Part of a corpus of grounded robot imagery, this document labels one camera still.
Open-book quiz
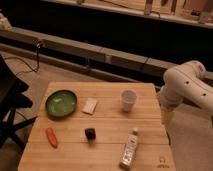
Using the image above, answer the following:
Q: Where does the white paper cup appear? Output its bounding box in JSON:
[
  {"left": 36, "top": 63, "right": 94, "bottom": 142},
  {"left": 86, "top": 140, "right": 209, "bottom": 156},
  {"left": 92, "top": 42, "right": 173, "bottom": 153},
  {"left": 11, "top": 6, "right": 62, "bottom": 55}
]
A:
[{"left": 121, "top": 89, "right": 137, "bottom": 112}]

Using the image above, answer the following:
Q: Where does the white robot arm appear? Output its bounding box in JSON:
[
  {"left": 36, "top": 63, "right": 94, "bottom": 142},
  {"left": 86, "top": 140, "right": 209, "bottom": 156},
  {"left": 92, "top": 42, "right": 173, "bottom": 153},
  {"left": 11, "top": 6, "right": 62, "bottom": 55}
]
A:
[{"left": 158, "top": 60, "right": 213, "bottom": 125}]

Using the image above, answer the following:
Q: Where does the green round bowl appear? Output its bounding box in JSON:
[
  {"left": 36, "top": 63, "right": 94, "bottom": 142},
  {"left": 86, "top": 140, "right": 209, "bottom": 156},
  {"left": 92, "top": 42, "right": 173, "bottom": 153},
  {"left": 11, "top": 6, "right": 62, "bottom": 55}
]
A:
[{"left": 45, "top": 90, "right": 78, "bottom": 118}]

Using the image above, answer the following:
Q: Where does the small black cube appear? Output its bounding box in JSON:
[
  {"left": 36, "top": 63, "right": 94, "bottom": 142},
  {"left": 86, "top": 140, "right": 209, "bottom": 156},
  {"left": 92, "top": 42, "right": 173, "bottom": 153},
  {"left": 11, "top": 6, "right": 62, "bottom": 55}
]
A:
[{"left": 85, "top": 128, "right": 96, "bottom": 140}]

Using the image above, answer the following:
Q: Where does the orange carrot toy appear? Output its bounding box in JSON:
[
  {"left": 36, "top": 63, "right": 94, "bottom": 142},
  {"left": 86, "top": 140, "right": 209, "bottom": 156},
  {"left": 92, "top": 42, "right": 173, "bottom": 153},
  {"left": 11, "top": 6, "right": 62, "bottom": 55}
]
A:
[{"left": 46, "top": 128, "right": 58, "bottom": 148}]

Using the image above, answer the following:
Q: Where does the white plastic bottle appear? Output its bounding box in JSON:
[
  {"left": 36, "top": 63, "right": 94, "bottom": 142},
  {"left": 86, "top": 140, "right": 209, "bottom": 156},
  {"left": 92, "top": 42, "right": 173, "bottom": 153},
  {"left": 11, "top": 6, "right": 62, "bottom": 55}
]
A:
[{"left": 119, "top": 128, "right": 138, "bottom": 170}]

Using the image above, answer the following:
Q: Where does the black floor cable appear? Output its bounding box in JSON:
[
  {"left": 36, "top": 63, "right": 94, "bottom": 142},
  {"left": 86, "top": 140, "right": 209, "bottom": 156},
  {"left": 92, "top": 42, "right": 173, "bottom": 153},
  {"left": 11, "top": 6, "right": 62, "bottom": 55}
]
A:
[{"left": 3, "top": 39, "right": 44, "bottom": 77}]

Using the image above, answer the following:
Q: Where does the white flat eraser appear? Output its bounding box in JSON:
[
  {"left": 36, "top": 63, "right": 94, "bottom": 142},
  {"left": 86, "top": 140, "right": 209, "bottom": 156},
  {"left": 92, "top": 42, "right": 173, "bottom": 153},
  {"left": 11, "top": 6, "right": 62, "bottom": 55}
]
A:
[{"left": 82, "top": 98, "right": 97, "bottom": 115}]

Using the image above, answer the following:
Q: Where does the black office chair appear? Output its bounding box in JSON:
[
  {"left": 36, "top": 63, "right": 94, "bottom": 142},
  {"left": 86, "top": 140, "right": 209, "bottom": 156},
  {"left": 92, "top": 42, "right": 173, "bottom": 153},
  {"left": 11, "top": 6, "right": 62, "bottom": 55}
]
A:
[{"left": 0, "top": 54, "right": 36, "bottom": 149}]

